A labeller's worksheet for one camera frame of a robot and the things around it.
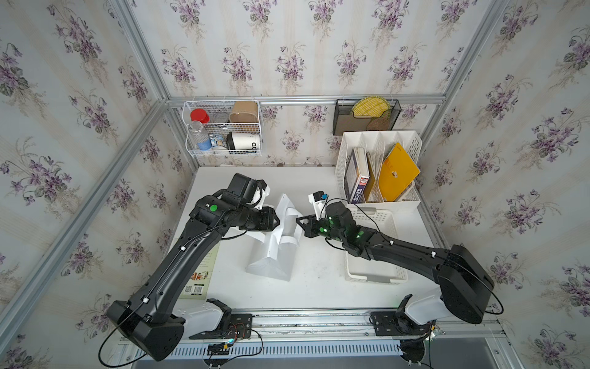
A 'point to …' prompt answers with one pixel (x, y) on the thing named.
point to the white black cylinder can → (246, 141)
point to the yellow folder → (397, 173)
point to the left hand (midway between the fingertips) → (279, 224)
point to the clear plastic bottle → (200, 139)
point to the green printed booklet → (198, 284)
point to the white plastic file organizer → (410, 197)
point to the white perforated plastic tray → (357, 267)
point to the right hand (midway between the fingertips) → (298, 220)
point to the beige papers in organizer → (374, 159)
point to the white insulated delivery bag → (280, 243)
